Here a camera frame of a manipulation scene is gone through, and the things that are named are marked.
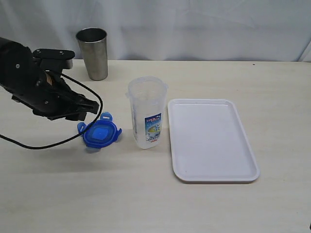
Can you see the clear tall plastic container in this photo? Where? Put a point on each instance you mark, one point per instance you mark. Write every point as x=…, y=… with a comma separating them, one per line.
x=147, y=96

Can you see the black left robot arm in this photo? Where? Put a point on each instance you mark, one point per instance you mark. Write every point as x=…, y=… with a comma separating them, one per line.
x=34, y=79

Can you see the blue plastic lid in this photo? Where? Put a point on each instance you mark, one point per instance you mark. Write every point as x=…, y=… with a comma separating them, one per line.
x=101, y=134

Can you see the white rectangular plastic tray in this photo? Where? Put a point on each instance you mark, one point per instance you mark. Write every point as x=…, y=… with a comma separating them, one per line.
x=209, y=143

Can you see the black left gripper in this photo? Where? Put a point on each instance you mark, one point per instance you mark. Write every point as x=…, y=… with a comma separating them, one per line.
x=49, y=96

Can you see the stainless steel tumbler cup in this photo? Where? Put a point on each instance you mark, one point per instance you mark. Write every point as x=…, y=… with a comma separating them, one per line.
x=93, y=47

